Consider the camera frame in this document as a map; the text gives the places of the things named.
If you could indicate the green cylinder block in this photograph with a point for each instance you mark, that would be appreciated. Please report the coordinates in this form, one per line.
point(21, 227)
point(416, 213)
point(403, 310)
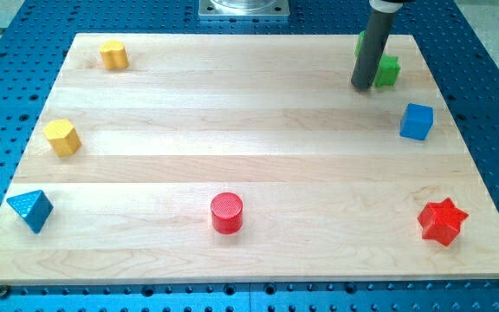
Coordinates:
point(359, 43)

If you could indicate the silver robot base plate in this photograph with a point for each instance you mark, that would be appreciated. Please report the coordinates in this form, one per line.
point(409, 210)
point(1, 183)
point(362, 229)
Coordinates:
point(243, 8)

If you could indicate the left board clamp screw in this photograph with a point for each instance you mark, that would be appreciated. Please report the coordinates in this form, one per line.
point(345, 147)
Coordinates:
point(4, 291)

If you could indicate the blue cube block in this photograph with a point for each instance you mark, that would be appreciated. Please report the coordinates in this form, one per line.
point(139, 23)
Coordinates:
point(416, 121)

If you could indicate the yellow hexagon block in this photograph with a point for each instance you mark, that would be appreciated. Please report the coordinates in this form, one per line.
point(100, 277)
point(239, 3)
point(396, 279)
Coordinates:
point(62, 136)

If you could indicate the blue triangle block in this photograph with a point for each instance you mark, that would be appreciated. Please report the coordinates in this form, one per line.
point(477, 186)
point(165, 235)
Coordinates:
point(33, 208)

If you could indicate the red star block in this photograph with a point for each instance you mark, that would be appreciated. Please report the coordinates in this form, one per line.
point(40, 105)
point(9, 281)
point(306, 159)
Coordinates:
point(441, 221)

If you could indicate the light wooden board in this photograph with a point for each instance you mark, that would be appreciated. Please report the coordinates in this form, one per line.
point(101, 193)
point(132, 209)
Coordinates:
point(331, 191)

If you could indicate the green star block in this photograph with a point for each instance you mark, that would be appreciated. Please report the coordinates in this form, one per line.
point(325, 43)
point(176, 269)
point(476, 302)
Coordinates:
point(387, 72)

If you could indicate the yellow heart block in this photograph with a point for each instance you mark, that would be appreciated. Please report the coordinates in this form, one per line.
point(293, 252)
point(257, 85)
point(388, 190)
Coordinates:
point(113, 54)

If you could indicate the blue perforated metal table plate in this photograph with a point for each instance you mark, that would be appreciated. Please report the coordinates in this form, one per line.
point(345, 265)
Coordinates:
point(35, 41)

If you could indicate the red cylinder block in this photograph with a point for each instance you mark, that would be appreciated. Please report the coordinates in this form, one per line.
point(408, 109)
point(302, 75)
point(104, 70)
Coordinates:
point(227, 213)

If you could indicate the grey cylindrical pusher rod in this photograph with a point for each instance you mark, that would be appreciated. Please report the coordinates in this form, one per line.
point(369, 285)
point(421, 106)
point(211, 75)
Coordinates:
point(378, 28)

